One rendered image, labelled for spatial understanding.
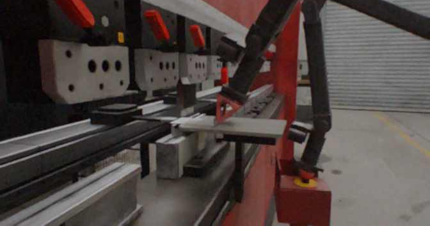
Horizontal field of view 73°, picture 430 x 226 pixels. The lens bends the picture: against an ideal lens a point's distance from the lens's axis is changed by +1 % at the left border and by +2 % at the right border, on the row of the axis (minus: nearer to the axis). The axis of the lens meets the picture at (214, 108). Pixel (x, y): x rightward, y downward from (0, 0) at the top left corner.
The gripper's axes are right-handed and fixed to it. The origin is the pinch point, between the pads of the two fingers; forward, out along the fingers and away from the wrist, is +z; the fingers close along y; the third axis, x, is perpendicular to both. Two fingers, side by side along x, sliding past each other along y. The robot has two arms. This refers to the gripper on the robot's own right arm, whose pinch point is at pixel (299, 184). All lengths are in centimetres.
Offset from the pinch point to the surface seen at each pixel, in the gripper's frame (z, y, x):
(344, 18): -209, -154, -683
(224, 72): -31.6, 37.3, 8.1
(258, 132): -21.4, 23.0, 33.5
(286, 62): -48, -1, -188
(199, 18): -45, 47, 21
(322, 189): -6.0, -2.9, 14.0
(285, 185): -2.9, 7.7, 12.8
